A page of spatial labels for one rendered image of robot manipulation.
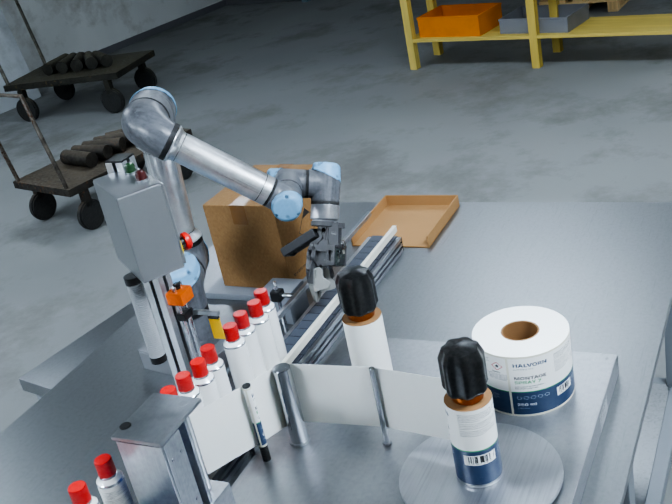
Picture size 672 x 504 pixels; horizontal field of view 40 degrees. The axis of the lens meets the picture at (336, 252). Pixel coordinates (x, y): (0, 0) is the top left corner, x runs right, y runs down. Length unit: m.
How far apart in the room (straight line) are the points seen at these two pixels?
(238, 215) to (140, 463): 1.09
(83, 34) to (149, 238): 9.59
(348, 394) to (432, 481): 0.25
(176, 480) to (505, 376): 0.68
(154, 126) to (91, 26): 9.27
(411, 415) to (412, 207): 1.33
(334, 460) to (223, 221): 0.98
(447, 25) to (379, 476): 6.11
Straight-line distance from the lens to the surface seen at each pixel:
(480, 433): 1.70
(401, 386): 1.83
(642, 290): 2.46
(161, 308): 2.09
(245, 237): 2.66
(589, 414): 1.95
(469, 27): 7.59
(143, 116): 2.24
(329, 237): 2.38
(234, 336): 2.07
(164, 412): 1.73
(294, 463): 1.95
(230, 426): 1.90
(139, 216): 1.84
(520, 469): 1.81
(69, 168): 6.26
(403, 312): 2.48
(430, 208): 3.05
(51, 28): 11.14
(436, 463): 1.85
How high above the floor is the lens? 2.05
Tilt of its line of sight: 25 degrees down
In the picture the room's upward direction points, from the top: 12 degrees counter-clockwise
